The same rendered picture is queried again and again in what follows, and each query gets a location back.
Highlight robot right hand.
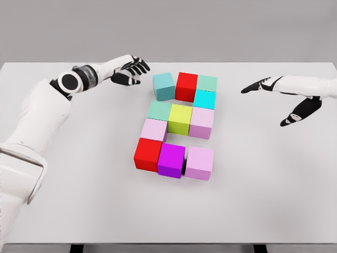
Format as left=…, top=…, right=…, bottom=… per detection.
left=240, top=75, right=326, bottom=128

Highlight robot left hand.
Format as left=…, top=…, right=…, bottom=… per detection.
left=110, top=54, right=151, bottom=86

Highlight teal blue block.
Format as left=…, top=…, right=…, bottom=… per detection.
left=152, top=72, right=176, bottom=102

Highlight mint green block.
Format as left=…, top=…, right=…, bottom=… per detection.
left=196, top=74, right=219, bottom=93
left=146, top=100, right=173, bottom=122

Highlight red block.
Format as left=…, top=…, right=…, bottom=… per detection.
left=175, top=72, right=199, bottom=103
left=133, top=138, right=163, bottom=173

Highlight pink block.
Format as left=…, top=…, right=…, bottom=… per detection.
left=189, top=106, right=215, bottom=140
left=139, top=118, right=169, bottom=142
left=184, top=145, right=215, bottom=182

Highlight yellow-green block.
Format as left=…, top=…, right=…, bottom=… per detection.
left=167, top=103, right=194, bottom=137

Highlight cyan block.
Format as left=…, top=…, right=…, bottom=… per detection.
left=193, top=89, right=217, bottom=110

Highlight magenta block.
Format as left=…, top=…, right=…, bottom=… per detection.
left=157, top=142, right=186, bottom=179

